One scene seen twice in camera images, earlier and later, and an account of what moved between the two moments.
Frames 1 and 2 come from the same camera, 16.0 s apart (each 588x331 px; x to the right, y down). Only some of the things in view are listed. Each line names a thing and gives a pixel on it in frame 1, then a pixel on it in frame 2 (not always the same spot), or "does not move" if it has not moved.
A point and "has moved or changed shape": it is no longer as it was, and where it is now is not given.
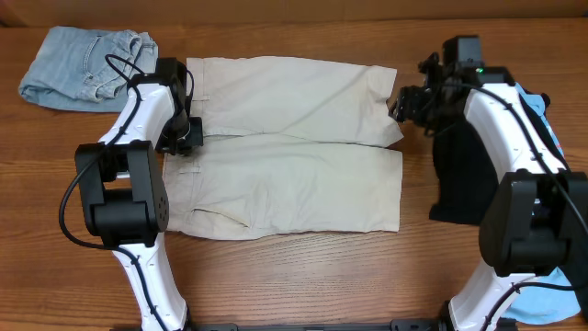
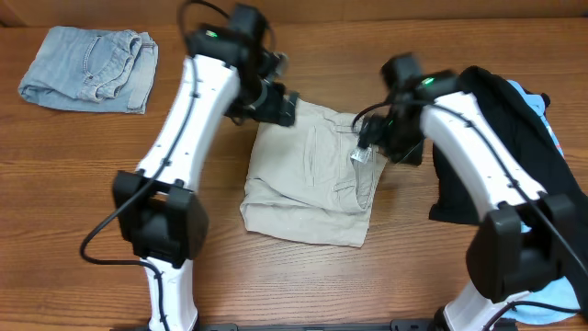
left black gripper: x=185 y=139 to x=282 y=108
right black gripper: x=410 y=108 to x=377 y=134
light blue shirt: x=548 y=298 does not move
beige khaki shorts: x=288 y=146 has moved or changed shape
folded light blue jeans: x=86 y=69 does not move
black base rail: x=406 y=325 does not move
